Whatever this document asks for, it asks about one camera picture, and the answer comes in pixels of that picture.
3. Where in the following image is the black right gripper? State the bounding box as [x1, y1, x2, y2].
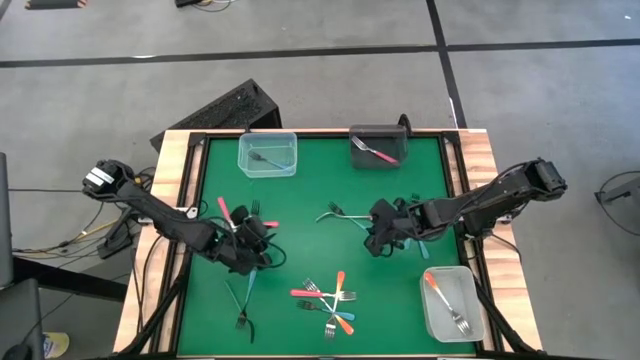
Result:
[370, 198, 426, 251]

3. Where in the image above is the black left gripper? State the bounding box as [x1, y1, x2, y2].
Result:
[219, 215, 274, 275]

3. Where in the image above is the green table mat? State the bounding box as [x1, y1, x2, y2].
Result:
[177, 135, 477, 357]

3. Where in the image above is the clear plastic container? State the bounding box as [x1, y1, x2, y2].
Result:
[237, 131, 299, 179]

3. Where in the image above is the dark smoked plastic container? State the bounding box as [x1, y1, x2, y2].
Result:
[349, 123, 409, 170]

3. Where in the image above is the frosted white plastic container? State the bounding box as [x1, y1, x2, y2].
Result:
[419, 265, 485, 344]

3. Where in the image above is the black perforated crate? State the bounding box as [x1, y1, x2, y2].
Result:
[149, 78, 284, 152]

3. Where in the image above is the black stand base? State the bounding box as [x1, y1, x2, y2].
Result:
[97, 219, 136, 260]

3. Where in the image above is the black beam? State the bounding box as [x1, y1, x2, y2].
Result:
[12, 255, 129, 302]

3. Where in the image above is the yellow and blue object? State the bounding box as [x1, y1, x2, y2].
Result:
[42, 331, 70, 359]

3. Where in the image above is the grey stand leg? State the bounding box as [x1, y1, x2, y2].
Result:
[594, 174, 640, 205]

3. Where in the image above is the grey panel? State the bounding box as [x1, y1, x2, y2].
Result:
[0, 152, 14, 289]

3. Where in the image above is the black bar with orange tip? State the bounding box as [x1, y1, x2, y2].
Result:
[24, 0, 89, 11]

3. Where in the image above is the black floor cable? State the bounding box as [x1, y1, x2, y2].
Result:
[7, 187, 86, 194]

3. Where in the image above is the black device with cables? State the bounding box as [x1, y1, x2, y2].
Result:
[174, 0, 234, 13]

